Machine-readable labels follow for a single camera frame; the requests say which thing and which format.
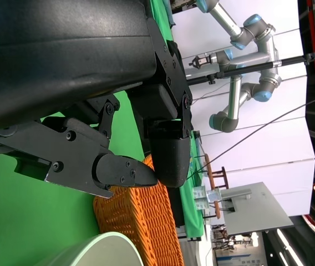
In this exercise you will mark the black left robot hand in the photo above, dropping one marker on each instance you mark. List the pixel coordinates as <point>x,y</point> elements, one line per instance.
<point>63,55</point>

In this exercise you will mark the pale green bowl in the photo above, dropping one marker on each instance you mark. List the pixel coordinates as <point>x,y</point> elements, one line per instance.
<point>99,252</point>

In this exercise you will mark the grey blue-jointed robot arm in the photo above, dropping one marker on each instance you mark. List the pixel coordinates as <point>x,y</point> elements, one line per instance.
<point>233,97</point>
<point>229,25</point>

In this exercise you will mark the orange wicker basket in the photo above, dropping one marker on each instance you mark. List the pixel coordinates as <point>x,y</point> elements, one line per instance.
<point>146,219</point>

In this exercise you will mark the green tablecloth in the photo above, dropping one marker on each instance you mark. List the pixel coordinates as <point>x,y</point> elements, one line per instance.
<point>21,216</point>
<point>192,216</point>

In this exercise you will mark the wooden chair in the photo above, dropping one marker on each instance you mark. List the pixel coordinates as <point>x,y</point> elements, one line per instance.
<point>224,177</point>

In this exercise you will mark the black horizontal pole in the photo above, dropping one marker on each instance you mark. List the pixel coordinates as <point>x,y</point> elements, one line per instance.
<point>293,60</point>

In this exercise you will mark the grey flat monitor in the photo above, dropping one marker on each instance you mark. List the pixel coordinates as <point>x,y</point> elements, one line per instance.
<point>257,210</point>

